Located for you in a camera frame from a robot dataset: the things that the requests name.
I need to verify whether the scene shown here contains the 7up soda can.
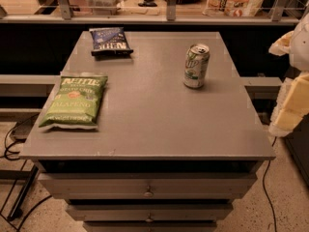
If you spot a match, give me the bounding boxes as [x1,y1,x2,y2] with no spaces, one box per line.
[183,43,211,88]

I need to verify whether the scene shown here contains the black cable right floor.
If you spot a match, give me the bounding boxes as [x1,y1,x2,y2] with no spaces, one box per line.
[261,135,279,232]

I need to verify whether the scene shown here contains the blue Kettle chip bag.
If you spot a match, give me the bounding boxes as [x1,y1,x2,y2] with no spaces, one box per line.
[89,27,133,56]

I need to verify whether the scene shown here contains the grey drawer cabinet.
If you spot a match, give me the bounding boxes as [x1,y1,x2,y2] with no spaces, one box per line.
[22,32,274,232]

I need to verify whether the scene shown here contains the middle drawer with knob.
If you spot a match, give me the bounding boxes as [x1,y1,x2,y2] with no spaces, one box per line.
[67,204,233,222]

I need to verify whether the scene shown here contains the black metal stand leg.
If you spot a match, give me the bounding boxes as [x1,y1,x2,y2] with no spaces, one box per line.
[7,165,38,221]

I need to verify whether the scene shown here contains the grey metal shelf rail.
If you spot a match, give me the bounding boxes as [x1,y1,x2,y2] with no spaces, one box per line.
[0,0,309,26]

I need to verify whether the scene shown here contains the drawer with knob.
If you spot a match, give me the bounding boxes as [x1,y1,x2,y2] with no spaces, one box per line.
[39,173,257,200]
[67,204,233,222]

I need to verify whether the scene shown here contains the green Kettle jalapeno chip bag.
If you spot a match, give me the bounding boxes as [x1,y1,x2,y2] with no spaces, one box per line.
[39,72,108,130]

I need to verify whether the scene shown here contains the top drawer with knob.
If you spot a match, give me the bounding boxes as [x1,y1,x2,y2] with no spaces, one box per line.
[39,173,257,200]

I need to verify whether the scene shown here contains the black cables left floor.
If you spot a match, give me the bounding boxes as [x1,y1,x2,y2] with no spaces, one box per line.
[0,113,52,232]

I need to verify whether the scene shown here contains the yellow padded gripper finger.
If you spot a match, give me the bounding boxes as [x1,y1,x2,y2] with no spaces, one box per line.
[268,73,309,137]
[268,31,294,56]

